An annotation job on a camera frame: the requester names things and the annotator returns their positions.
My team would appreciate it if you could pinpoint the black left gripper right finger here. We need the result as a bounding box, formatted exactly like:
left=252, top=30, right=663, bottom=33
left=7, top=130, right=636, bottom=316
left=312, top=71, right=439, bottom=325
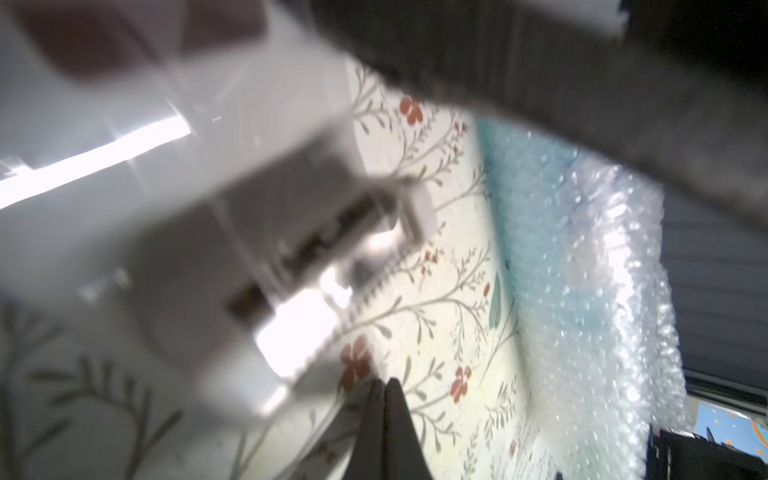
left=383, top=378, right=433, bottom=480

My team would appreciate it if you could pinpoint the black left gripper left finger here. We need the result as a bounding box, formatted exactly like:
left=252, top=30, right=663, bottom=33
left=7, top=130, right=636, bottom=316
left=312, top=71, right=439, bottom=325
left=342, top=380, right=385, bottom=480

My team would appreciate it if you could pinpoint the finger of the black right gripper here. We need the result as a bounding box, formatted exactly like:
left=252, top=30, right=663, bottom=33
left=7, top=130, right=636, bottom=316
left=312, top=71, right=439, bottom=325
left=287, top=1, right=767, bottom=229

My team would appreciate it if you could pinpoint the clear bubble wrap sheet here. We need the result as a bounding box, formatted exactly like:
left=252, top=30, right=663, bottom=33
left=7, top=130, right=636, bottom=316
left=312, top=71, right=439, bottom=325
left=477, top=118, right=689, bottom=479

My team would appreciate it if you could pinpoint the clear tape dispenser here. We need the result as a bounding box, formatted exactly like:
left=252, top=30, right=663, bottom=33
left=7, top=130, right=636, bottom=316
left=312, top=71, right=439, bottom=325
left=1, top=1, right=437, bottom=423

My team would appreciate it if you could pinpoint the blue glass bottle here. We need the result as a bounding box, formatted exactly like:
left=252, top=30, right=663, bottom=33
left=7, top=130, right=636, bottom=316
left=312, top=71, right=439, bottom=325
left=478, top=119, right=614, bottom=378

